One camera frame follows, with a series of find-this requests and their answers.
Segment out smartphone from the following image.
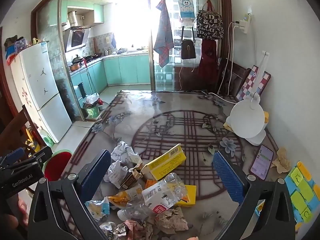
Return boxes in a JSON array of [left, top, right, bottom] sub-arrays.
[[249, 144, 274, 180]]

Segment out red handled mop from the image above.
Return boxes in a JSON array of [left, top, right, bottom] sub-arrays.
[[84, 60, 104, 105]]

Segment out colourful block toy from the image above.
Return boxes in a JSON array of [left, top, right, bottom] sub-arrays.
[[284, 161, 317, 233]]

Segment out person's left hand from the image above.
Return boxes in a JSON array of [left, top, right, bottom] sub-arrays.
[[0, 195, 29, 240]]

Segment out white charging cable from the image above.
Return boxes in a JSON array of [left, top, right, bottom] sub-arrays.
[[206, 21, 240, 104]]

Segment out green basin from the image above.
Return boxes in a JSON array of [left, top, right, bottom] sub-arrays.
[[40, 127, 54, 148]]

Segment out blue and red package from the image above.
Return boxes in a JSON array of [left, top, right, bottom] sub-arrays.
[[5, 46, 18, 65]]

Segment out brown cardboard box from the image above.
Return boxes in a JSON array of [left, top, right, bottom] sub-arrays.
[[120, 164, 144, 189]]

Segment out yellow toy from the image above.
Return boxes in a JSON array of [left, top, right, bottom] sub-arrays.
[[25, 127, 42, 153]]

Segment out red garment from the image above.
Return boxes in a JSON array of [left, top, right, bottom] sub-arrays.
[[197, 39, 219, 90]]

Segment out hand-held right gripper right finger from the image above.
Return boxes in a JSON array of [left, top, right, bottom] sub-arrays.
[[212, 151, 297, 240]]

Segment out black lettered tote bag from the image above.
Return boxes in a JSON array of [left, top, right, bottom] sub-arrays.
[[196, 0, 224, 40]]

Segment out dark cloth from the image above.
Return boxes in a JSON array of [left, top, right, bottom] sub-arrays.
[[4, 36, 18, 48]]

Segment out white desk lamp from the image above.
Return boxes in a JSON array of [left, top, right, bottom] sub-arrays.
[[229, 51, 270, 146]]

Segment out dark wooden chair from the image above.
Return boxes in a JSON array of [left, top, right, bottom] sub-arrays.
[[217, 57, 252, 98]]

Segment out range hood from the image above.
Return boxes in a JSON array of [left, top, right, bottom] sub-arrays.
[[62, 26, 92, 53]]

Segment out red bin with green rim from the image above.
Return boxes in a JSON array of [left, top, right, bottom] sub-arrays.
[[42, 149, 73, 182]]

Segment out clear plastic box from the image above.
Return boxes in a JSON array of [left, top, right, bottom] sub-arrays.
[[14, 39, 27, 53]]

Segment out green wall cabinets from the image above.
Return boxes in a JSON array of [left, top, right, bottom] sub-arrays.
[[47, 0, 105, 27]]

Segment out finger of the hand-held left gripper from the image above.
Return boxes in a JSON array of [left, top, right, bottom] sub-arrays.
[[10, 145, 53, 171], [0, 147, 25, 167]]

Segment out plaid cloth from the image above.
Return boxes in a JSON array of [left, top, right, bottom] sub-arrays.
[[153, 0, 175, 68]]

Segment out white printed paper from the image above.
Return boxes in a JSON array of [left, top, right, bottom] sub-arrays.
[[103, 160, 130, 189]]

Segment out black handbag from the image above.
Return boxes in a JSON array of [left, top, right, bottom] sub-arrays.
[[180, 26, 197, 60]]

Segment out green bin with plastic bag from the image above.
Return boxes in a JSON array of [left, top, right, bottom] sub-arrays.
[[82, 92, 100, 119]]

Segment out metal vent duct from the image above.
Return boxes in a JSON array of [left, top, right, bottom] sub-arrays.
[[67, 10, 77, 28]]

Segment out brown paper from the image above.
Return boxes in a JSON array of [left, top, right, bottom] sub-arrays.
[[154, 208, 189, 234]]

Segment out blue and white bag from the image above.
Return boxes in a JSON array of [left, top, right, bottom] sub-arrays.
[[178, 0, 194, 19]]

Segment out crushed clear plastic bottle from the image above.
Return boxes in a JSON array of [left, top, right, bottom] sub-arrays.
[[117, 172, 188, 222]]

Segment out yellow cardboard box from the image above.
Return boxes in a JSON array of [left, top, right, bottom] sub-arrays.
[[140, 143, 187, 182]]

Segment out foil wrapper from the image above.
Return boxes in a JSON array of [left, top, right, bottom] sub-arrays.
[[99, 221, 128, 240]]

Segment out crumpled beige tissue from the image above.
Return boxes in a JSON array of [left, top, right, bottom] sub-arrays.
[[271, 147, 292, 173]]

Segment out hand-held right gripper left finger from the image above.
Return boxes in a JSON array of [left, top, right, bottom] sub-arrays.
[[27, 149, 112, 240]]

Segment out white refrigerator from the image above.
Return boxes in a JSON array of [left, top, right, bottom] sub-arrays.
[[10, 41, 73, 143]]

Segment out thin white cable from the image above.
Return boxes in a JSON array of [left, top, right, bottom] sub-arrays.
[[178, 55, 197, 90]]

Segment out white wall power adapter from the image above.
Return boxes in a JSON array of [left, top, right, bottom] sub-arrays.
[[235, 14, 252, 34]]

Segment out green kitchen base cabinets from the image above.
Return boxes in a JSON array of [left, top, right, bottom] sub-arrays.
[[69, 52, 152, 100]]

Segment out pink paper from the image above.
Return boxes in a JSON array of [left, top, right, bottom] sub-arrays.
[[122, 219, 153, 240]]

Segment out carved wooden chair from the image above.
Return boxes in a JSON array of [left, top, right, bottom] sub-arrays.
[[0, 104, 48, 155]]

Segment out orange snack wrapper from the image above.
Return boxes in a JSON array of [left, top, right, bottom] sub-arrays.
[[107, 190, 144, 209]]

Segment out blue and white wrapper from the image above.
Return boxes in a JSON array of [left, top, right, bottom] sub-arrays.
[[85, 197, 110, 222]]

